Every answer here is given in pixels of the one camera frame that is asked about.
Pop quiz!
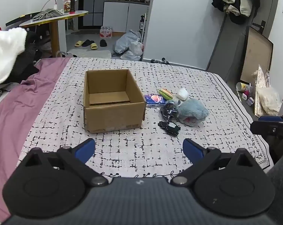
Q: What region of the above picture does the clear bag of white stuffing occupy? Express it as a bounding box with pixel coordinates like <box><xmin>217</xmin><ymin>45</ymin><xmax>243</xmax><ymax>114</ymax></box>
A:
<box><xmin>257</xmin><ymin>86</ymin><xmax>282</xmax><ymax>116</ymax></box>

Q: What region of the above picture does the grey plastic bag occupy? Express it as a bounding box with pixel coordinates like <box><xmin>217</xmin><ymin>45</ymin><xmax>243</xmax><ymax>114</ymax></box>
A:
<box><xmin>114</xmin><ymin>29</ymin><xmax>142</xmax><ymax>54</ymax></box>

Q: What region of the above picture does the black shiny plastic bag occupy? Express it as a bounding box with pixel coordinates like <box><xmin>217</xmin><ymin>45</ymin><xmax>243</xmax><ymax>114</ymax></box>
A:
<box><xmin>161</xmin><ymin>100</ymin><xmax>179</xmax><ymax>122</ymax></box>

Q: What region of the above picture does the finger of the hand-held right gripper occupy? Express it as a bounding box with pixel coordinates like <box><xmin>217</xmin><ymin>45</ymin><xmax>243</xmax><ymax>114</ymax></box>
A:
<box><xmin>250</xmin><ymin>120</ymin><xmax>283</xmax><ymax>135</ymax></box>
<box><xmin>258</xmin><ymin>115</ymin><xmax>283</xmax><ymax>122</ymax></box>

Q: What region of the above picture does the white kitchen cabinet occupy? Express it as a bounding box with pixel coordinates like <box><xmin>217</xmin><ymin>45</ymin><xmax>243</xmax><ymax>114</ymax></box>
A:
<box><xmin>102</xmin><ymin>1</ymin><xmax>150</xmax><ymax>33</ymax></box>

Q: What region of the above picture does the hamburger plush toy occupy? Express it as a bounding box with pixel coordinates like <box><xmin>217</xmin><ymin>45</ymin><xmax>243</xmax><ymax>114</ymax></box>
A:
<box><xmin>159</xmin><ymin>88</ymin><xmax>174</xmax><ymax>101</ymax></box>

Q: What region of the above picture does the white charger cable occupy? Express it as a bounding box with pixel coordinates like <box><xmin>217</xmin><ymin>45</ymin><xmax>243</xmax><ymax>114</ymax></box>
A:
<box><xmin>40</xmin><ymin>0</ymin><xmax>58</xmax><ymax>12</ymax></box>

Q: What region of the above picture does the black garment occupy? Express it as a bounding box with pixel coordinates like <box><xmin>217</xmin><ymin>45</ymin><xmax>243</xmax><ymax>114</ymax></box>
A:
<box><xmin>5</xmin><ymin>31</ymin><xmax>46</xmax><ymax>85</ymax></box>

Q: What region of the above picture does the light blue plush toy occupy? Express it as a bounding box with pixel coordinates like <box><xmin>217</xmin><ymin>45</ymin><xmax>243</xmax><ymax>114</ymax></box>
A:
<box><xmin>177</xmin><ymin>98</ymin><xmax>209</xmax><ymax>127</ymax></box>

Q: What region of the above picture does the pack of water bottles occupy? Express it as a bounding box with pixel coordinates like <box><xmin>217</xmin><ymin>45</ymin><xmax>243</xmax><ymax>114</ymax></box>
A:
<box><xmin>99</xmin><ymin>25</ymin><xmax>114</xmax><ymax>38</ymax></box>

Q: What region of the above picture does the instant noodle cup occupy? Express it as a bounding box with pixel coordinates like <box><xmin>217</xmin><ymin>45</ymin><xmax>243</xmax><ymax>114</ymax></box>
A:
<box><xmin>236</xmin><ymin>82</ymin><xmax>251</xmax><ymax>93</ymax></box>

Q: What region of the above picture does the grey cloth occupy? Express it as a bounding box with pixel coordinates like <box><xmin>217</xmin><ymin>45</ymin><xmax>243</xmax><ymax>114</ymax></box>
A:
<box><xmin>32</xmin><ymin>8</ymin><xmax>67</xmax><ymax>22</ymax></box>

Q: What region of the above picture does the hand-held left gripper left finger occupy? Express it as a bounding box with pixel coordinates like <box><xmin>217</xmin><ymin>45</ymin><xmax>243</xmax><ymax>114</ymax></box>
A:
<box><xmin>22</xmin><ymin>138</ymin><xmax>108</xmax><ymax>188</ymax></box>

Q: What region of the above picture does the spray bottle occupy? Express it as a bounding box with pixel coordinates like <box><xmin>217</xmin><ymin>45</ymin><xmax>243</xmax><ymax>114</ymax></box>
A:
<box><xmin>139</xmin><ymin>14</ymin><xmax>148</xmax><ymax>31</ymax></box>

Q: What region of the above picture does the wooden table with yellow edge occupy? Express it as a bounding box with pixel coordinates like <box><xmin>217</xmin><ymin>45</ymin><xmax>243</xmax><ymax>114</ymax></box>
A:
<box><xmin>19</xmin><ymin>10</ymin><xmax>89</xmax><ymax>57</ymax></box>

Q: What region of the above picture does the blue tissue packet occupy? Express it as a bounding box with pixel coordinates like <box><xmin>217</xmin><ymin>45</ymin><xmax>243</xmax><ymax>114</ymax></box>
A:
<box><xmin>144</xmin><ymin>94</ymin><xmax>166</xmax><ymax>107</ymax></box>

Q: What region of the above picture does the patterned gift wrap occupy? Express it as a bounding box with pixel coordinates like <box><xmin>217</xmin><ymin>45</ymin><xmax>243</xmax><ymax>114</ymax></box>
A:
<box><xmin>252</xmin><ymin>64</ymin><xmax>271</xmax><ymax>117</ymax></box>

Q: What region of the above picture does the grey bath mat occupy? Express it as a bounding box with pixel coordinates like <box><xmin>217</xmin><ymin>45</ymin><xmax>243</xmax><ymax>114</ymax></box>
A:
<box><xmin>66</xmin><ymin>48</ymin><xmax>112</xmax><ymax>59</ymax></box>

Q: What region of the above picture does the door handle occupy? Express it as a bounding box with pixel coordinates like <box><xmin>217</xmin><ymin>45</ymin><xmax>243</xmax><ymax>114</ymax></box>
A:
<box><xmin>252</xmin><ymin>20</ymin><xmax>266</xmax><ymax>35</ymax></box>

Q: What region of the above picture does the black flat board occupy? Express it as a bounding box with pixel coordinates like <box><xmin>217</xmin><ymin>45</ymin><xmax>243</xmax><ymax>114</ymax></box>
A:
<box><xmin>5</xmin><ymin>11</ymin><xmax>37</xmax><ymax>27</ymax></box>

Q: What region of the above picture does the brown framed board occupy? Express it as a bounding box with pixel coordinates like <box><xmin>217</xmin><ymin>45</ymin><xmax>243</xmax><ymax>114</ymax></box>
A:
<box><xmin>239</xmin><ymin>25</ymin><xmax>274</xmax><ymax>83</ymax></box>

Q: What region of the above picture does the person's dark grey clothing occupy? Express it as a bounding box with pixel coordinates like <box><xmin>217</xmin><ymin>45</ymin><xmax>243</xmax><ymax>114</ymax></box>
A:
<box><xmin>266</xmin><ymin>145</ymin><xmax>283</xmax><ymax>218</ymax></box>

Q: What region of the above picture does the grey door panel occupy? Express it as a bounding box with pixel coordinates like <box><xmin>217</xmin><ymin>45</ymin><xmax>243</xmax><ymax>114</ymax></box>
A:
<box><xmin>205</xmin><ymin>16</ymin><xmax>250</xmax><ymax>76</ymax></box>

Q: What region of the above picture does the white plastic bag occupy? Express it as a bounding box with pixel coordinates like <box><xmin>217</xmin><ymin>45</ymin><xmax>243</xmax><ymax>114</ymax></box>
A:
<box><xmin>120</xmin><ymin>38</ymin><xmax>144</xmax><ymax>62</ymax></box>

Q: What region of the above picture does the black-framed glass door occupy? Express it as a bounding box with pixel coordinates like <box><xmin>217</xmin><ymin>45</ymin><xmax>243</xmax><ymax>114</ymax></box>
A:
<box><xmin>78</xmin><ymin>0</ymin><xmax>107</xmax><ymax>30</ymax></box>

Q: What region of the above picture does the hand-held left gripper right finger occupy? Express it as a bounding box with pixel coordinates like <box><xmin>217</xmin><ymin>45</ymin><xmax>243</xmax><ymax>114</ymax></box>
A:
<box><xmin>171</xmin><ymin>138</ymin><xmax>259</xmax><ymax>186</ymax></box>

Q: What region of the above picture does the black toy car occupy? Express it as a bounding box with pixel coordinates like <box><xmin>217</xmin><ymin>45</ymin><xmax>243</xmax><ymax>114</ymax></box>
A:
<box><xmin>158</xmin><ymin>121</ymin><xmax>181</xmax><ymax>137</ymax></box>

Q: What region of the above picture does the purple bed sheet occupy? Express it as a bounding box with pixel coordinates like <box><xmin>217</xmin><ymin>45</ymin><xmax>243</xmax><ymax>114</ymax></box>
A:
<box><xmin>0</xmin><ymin>57</ymin><xmax>72</xmax><ymax>221</ymax></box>

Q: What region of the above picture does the black power strip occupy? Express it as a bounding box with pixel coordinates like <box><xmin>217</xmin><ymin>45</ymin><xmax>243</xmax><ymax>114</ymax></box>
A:
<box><xmin>150</xmin><ymin>57</ymin><xmax>172</xmax><ymax>65</ymax></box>

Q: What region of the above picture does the grey crumpled clothing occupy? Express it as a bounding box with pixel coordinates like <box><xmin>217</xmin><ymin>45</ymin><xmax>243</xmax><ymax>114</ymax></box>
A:
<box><xmin>0</xmin><ymin>83</ymin><xmax>20</xmax><ymax>103</ymax></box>

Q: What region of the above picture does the white fluffy garment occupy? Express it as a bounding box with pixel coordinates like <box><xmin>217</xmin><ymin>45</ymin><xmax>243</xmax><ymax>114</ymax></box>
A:
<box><xmin>0</xmin><ymin>27</ymin><xmax>27</xmax><ymax>88</ymax></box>

